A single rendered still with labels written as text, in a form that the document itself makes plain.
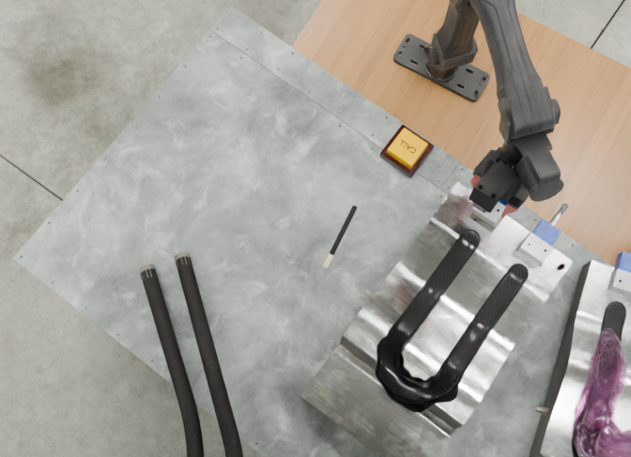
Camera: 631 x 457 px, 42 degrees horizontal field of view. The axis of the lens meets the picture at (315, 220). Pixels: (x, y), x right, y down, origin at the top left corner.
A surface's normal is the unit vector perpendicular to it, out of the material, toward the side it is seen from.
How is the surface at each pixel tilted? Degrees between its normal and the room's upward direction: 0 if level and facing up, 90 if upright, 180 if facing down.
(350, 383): 0
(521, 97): 14
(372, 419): 0
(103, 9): 0
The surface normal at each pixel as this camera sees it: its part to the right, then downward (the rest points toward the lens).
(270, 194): -0.01, -0.25
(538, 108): 0.05, -0.03
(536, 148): -0.10, -0.51
